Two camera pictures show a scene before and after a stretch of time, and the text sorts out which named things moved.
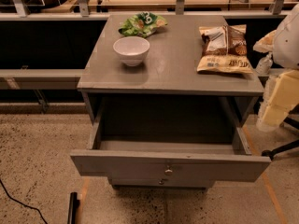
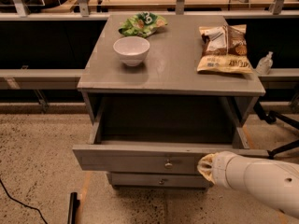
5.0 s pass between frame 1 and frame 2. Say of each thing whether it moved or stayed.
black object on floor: stayed
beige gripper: moved
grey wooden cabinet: stayed
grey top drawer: stayed
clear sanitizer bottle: stayed
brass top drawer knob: moved
